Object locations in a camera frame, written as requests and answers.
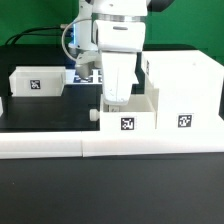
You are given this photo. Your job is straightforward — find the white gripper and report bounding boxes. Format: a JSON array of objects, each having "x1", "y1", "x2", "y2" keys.
[{"x1": 101, "y1": 52, "x2": 137, "y2": 112}]

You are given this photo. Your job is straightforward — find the white front drawer with tag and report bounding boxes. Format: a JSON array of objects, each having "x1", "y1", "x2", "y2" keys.
[{"x1": 89, "y1": 94, "x2": 156, "y2": 133}]

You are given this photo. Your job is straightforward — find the white drawer with tag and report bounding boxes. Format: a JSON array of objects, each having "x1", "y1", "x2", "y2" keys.
[
  {"x1": 9, "y1": 66, "x2": 66, "y2": 97},
  {"x1": 89, "y1": 94, "x2": 156, "y2": 133}
]

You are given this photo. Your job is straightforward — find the white drawer cabinet box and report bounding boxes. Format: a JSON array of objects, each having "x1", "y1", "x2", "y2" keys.
[{"x1": 141, "y1": 50, "x2": 224, "y2": 129}]

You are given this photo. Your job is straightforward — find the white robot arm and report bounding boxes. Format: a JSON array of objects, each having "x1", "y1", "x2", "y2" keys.
[{"x1": 62, "y1": 0, "x2": 175, "y2": 110}]

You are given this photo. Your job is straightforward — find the white rear drawer with tag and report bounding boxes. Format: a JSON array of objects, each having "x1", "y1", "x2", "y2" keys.
[{"x1": 9, "y1": 66, "x2": 66, "y2": 97}]

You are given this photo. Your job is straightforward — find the white sheet with tags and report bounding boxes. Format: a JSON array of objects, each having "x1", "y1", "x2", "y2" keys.
[{"x1": 65, "y1": 68, "x2": 140, "y2": 86}]

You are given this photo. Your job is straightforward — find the white foam rail front right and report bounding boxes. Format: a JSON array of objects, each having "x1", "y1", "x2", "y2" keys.
[{"x1": 82, "y1": 129, "x2": 224, "y2": 157}]

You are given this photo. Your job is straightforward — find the white foam rail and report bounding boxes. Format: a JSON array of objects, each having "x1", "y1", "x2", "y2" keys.
[
  {"x1": 0, "y1": 132, "x2": 83, "y2": 159},
  {"x1": 82, "y1": 129, "x2": 224, "y2": 157}
]

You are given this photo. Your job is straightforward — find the white foam rail front left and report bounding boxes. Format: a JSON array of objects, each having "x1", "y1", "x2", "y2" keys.
[{"x1": 0, "y1": 132, "x2": 83, "y2": 159}]

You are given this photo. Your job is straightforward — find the black cables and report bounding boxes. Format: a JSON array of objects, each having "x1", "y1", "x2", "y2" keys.
[{"x1": 4, "y1": 23, "x2": 75, "y2": 46}]

